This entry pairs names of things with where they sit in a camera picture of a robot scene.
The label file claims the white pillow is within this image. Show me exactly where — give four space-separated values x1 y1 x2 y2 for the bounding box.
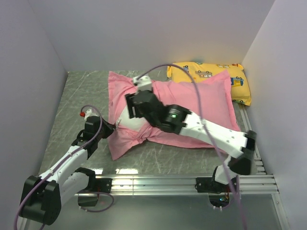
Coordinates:
118 105 146 131

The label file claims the pink pillowcase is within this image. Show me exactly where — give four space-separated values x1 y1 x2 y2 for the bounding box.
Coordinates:
107 71 240 161

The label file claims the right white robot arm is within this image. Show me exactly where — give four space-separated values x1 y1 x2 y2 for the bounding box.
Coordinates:
125 90 257 192

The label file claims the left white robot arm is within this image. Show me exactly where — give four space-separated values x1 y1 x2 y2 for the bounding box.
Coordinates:
17 115 116 226

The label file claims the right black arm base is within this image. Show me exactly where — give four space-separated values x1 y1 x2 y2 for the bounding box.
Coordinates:
194 177 234 211

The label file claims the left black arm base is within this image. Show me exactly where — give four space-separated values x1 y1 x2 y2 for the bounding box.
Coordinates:
77 178 115 211

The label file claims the yellow cartoon print pillow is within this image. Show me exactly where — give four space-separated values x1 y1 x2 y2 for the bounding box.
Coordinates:
176 61 251 106

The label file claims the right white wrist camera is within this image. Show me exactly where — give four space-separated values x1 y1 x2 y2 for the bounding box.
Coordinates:
132 75 153 93

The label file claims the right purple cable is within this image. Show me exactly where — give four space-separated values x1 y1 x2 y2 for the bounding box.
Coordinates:
136 63 248 230

